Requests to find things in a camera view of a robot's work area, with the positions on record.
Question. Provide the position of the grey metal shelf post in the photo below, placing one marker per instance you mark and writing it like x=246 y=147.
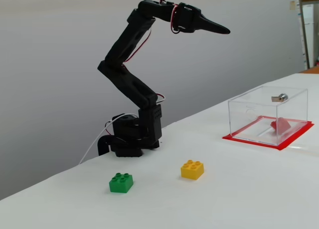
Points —
x=303 y=27

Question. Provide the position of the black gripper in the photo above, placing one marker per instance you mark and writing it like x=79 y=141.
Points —
x=199 y=18

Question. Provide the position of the red lego brick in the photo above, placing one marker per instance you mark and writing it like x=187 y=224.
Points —
x=281 y=125

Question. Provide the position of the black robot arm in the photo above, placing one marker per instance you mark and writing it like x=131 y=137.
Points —
x=129 y=79

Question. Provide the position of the beige paper tag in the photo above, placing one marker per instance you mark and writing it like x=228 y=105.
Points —
x=292 y=5

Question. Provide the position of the yellow lego brick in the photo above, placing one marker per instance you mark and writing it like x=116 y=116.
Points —
x=192 y=173

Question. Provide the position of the wooden table edge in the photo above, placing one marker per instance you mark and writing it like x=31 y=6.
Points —
x=311 y=70

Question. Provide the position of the green lego brick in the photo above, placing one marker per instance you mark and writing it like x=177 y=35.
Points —
x=120 y=186

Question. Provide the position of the black table clamp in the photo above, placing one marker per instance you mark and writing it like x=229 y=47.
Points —
x=102 y=145

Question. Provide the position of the silver metal box lock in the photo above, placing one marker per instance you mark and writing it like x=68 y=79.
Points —
x=281 y=97

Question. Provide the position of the transparent plastic box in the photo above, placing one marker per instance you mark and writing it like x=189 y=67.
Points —
x=249 y=124

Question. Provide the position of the red base plate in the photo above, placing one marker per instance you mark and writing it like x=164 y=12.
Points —
x=249 y=140

